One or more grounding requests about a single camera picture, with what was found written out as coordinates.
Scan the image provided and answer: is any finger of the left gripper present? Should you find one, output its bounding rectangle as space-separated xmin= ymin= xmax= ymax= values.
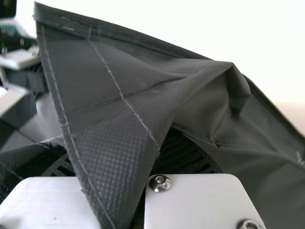
xmin=0 ymin=87 xmax=37 ymax=128

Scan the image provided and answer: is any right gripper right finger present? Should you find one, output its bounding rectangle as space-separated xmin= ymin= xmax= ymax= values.
xmin=143 ymin=128 xmax=265 ymax=229

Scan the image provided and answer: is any dark grey bag with straps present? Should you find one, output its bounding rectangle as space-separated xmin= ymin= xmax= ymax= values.
xmin=0 ymin=1 xmax=305 ymax=229

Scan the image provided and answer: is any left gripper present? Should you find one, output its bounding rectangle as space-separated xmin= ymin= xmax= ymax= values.
xmin=0 ymin=17 xmax=48 ymax=94

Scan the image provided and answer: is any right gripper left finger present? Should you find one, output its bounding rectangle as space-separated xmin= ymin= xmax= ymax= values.
xmin=0 ymin=142 xmax=101 ymax=229

